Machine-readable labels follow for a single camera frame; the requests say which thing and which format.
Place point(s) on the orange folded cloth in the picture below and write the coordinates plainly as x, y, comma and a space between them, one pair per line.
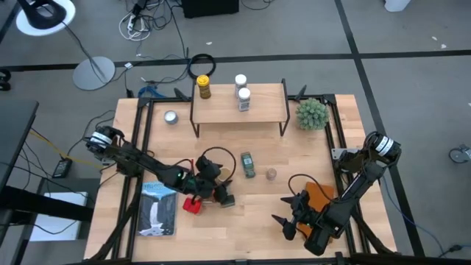
320, 195

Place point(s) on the round silver tin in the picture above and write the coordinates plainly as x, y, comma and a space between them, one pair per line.
171, 117

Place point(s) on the white floor object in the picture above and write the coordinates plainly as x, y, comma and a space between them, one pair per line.
397, 4

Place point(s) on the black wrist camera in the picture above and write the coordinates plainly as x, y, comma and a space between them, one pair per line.
208, 167
303, 197

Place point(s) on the grey caster wheel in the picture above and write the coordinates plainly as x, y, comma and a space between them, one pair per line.
458, 155

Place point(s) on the black side desk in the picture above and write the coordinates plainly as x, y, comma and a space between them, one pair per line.
14, 140

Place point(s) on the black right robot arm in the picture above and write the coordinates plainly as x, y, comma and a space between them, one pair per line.
353, 191

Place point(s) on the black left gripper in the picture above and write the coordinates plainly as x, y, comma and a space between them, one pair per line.
204, 187

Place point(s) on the black floor lamp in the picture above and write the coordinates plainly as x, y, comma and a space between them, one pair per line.
93, 73

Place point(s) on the black chair wheels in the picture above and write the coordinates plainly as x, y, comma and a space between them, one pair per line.
4, 79

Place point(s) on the white floor box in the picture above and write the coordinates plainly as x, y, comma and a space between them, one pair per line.
55, 228

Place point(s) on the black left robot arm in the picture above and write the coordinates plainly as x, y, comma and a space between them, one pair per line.
147, 163

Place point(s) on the black power adapter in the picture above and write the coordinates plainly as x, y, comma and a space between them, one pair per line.
62, 168

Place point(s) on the green black pepper tin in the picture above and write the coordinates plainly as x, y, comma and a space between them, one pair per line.
229, 202

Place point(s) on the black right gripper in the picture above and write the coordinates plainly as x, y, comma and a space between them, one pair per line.
303, 217

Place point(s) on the smoked paprika tin red lid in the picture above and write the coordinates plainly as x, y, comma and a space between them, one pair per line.
192, 206

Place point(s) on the green label spice jar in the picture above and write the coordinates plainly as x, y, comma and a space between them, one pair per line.
248, 163

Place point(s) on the green potted succulent plant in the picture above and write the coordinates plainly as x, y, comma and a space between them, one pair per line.
312, 114

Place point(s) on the yellow lid spice jar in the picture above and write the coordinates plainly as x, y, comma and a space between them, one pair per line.
203, 86

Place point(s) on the black floor cabinet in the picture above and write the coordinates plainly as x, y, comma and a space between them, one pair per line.
209, 7

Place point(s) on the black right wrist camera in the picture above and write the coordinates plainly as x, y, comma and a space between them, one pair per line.
303, 197

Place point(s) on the wooden shelf black metal frame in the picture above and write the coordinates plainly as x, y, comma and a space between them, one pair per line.
221, 110

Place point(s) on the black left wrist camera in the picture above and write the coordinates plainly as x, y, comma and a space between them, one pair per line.
208, 167

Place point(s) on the Yellowstone waterfall book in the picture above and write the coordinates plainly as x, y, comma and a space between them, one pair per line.
158, 210

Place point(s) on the black floor plug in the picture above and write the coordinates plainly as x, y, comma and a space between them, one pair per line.
454, 248

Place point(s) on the everything bagel seasoning jar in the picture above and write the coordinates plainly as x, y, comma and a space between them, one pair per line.
244, 99
241, 80

